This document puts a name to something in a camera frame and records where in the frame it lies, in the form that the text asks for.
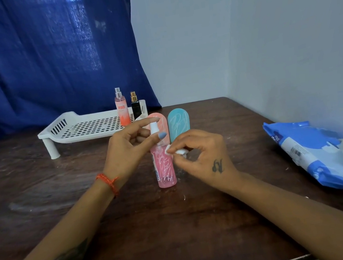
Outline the person's right hand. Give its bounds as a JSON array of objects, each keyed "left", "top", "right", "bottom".
[{"left": 165, "top": 123, "right": 244, "bottom": 200}]

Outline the person's left hand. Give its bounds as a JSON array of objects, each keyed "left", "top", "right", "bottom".
[{"left": 96, "top": 115, "right": 174, "bottom": 192}]

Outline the white wet wipe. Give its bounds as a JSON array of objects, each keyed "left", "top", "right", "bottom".
[{"left": 164, "top": 142, "right": 190, "bottom": 159}]

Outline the pink spray bottle white cap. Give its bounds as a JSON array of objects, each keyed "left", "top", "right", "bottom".
[{"left": 146, "top": 121, "right": 179, "bottom": 190}]

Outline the pink squeeze bottle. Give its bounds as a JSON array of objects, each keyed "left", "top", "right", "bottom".
[{"left": 142, "top": 111, "right": 171, "bottom": 148}]

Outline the orange spray bottle silver cap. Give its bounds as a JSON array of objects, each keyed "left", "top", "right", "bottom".
[{"left": 113, "top": 86, "right": 132, "bottom": 128}]

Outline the teal squeeze bottle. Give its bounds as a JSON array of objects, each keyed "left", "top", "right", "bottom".
[{"left": 166, "top": 107, "right": 193, "bottom": 143}]

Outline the black perfume bottle gold cap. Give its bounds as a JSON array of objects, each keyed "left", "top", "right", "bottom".
[{"left": 129, "top": 90, "right": 143, "bottom": 120}]

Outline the white perforated plastic rack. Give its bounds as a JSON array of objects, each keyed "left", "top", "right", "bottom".
[{"left": 34, "top": 99, "right": 152, "bottom": 161}]

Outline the blue white wet wipes pack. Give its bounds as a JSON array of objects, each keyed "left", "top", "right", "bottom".
[{"left": 262, "top": 111, "right": 343, "bottom": 206}]

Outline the person's right forearm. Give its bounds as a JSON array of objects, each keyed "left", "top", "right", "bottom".
[{"left": 230, "top": 158, "right": 343, "bottom": 260}]

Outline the dark wooden table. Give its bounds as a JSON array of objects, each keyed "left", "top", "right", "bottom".
[{"left": 0, "top": 80, "right": 343, "bottom": 260}]

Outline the dark blue curtain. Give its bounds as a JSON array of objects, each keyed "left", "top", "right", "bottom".
[{"left": 0, "top": 0, "right": 164, "bottom": 148}]

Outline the orange thread bracelet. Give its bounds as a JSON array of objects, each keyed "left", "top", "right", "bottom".
[{"left": 95, "top": 171, "right": 121, "bottom": 200}]

